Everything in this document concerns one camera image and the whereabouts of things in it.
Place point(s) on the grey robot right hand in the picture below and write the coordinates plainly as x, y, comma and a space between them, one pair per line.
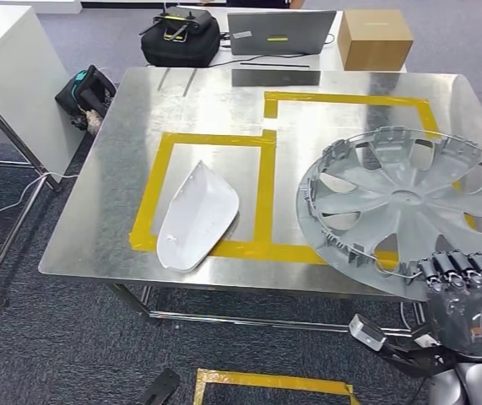
468, 318

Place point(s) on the grey plastic wheel hubcap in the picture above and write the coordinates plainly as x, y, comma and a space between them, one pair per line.
400, 201

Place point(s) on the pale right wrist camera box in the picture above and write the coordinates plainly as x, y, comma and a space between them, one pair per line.
366, 332

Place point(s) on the white desk with steel legs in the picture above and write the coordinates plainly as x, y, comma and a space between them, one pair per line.
25, 84

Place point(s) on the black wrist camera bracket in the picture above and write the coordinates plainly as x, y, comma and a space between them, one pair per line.
413, 360
160, 387

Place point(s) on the white table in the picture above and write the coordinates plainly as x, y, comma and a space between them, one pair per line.
329, 61

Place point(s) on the brown cardboard box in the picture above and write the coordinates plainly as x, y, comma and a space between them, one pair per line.
375, 42

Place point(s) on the black and teal bag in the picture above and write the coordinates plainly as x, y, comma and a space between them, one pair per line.
89, 95

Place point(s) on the white plastic mirror cover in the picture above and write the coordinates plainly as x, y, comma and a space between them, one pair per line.
198, 218

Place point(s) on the yellow floor tape square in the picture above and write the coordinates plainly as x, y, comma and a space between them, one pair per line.
265, 381

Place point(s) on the black carrying case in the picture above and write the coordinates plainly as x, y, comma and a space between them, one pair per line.
182, 50

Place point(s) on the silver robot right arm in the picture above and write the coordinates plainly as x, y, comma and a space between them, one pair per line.
477, 386

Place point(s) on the black right wrist camera bracket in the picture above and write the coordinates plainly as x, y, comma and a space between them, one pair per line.
413, 360

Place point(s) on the grey laptop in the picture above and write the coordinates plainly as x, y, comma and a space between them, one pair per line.
280, 31

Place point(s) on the stainless steel workbench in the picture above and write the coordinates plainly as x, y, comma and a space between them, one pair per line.
118, 167

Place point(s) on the black left wrist camera bracket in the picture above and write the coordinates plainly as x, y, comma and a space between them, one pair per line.
160, 387

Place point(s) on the black and yellow remote controller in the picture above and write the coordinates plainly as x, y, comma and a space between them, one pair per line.
182, 19

